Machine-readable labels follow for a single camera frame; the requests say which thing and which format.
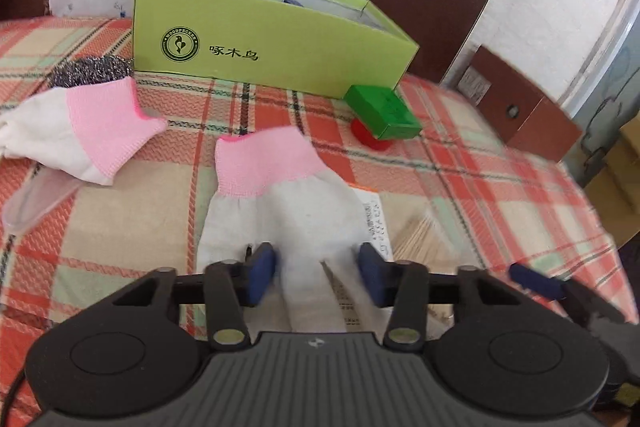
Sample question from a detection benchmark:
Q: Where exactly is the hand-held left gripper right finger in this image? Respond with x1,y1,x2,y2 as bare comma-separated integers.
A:
358,242,532,352

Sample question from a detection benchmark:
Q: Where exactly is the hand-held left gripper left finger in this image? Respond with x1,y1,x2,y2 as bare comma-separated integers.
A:
107,242,277,352

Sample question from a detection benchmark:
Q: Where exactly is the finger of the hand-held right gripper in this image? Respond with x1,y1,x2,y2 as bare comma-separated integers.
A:
508,262,627,334

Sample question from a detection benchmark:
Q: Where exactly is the white glove pink cuff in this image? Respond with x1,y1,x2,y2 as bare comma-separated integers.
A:
0,76,169,187
197,125,382,334

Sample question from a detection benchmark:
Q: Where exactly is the light green shoe box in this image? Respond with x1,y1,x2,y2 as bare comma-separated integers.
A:
132,0,420,100

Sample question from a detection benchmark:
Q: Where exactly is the tan stick packet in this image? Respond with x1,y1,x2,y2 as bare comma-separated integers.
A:
387,211,454,269

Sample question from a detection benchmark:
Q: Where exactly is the plaid tablecloth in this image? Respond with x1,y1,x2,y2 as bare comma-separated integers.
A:
0,14,627,427

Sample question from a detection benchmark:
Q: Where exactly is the tan cardboard box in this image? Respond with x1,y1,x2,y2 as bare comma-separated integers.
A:
582,114,640,249

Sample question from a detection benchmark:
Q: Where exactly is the red tape roll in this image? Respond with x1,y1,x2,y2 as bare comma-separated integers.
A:
349,119,396,152

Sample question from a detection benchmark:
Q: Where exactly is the small green box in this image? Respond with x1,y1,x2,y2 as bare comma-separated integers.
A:
343,84,421,142

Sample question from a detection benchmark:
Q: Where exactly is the brown cardboard box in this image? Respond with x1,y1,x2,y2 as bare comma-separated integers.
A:
447,45,584,163

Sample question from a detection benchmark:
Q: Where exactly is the clear plastic item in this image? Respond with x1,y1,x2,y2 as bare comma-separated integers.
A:
1,176,81,236

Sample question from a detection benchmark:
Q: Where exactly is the steel wool scrubber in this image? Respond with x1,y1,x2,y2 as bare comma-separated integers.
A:
47,58,135,90

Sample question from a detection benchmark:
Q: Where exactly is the black cable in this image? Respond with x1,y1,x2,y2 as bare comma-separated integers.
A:
0,356,37,427

